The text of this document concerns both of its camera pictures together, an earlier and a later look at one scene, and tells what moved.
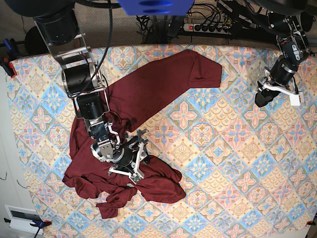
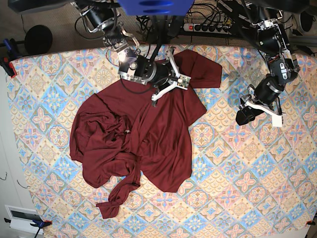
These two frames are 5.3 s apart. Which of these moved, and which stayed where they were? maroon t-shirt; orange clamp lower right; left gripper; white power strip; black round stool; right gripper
Moved: left gripper; maroon t-shirt; right gripper
Stayed: black round stool; white power strip; orange clamp lower right
